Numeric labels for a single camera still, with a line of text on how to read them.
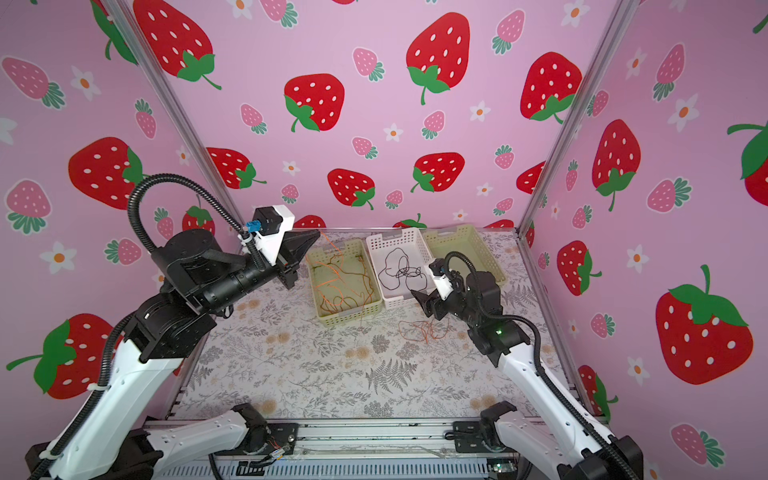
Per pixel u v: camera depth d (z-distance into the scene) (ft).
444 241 3.77
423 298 2.15
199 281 1.26
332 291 3.24
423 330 3.05
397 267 3.44
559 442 1.31
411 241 3.77
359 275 3.48
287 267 1.46
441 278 2.02
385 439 2.46
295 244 1.57
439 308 2.17
